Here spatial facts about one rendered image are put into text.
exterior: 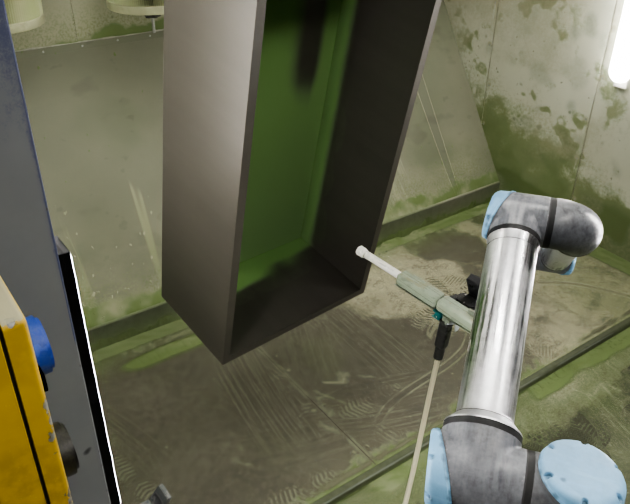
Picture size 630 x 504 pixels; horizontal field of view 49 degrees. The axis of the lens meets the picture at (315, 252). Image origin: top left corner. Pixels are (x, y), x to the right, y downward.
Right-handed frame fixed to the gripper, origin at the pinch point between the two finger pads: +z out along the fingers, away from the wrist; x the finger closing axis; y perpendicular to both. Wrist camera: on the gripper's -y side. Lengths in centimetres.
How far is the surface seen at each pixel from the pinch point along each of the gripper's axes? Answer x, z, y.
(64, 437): -35, 127, -73
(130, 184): 147, 14, 20
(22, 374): -39, 131, -86
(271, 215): 74, 2, 2
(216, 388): 71, 27, 68
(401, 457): 2, 2, 61
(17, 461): -39, 132, -78
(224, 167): 42, 48, -44
